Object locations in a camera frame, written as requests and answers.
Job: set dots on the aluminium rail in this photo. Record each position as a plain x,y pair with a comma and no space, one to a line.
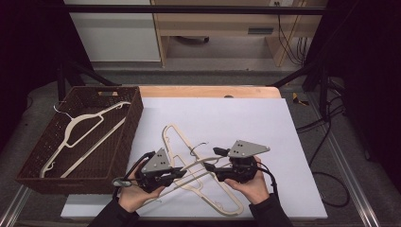
362,205
15,208

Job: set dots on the person's right hand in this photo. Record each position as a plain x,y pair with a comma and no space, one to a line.
255,189

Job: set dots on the wooden desk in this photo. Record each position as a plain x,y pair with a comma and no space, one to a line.
205,23

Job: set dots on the black metal stand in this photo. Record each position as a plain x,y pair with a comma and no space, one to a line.
61,82
323,88

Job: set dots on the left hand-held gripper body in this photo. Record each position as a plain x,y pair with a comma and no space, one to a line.
157,164

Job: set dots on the dark table grommet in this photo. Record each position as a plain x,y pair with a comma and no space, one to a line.
228,96

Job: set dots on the person's left hand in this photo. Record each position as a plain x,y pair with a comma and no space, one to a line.
135,198

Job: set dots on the black metal crossbar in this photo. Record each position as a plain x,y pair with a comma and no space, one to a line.
189,9

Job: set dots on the beige plastic clothes hanger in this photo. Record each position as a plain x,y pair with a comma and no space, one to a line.
78,119
195,164
165,138

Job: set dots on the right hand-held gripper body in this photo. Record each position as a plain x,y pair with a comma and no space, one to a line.
247,149

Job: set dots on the white table sheet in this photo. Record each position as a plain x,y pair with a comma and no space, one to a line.
227,119

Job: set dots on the white cabinet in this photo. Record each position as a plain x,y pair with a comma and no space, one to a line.
116,38

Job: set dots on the black object under desk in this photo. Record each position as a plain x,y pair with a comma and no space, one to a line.
195,40

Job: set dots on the dark curtain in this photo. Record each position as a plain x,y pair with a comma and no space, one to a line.
25,47
372,63

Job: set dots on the yellow and black tool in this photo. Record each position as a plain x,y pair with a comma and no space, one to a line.
296,98

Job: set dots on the brown woven basket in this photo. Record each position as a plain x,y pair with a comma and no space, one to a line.
94,164

